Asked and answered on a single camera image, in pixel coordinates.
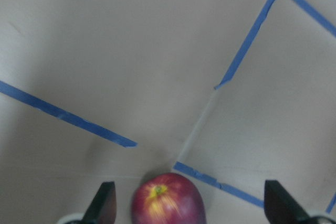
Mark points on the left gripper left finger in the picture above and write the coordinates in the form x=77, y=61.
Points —
x=103, y=206

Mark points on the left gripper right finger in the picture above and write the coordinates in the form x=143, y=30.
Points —
x=280, y=207

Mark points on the red yellow apple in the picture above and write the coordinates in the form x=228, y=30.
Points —
x=168, y=198

